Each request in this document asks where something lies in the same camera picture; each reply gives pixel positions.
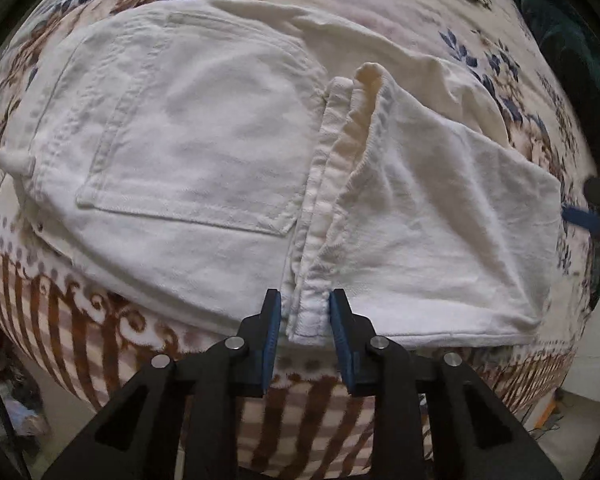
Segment floral fleece bed blanket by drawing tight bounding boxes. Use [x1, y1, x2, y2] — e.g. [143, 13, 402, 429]
[0, 0, 595, 479]

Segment white pants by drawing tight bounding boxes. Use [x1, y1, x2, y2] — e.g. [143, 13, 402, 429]
[0, 0, 560, 348]

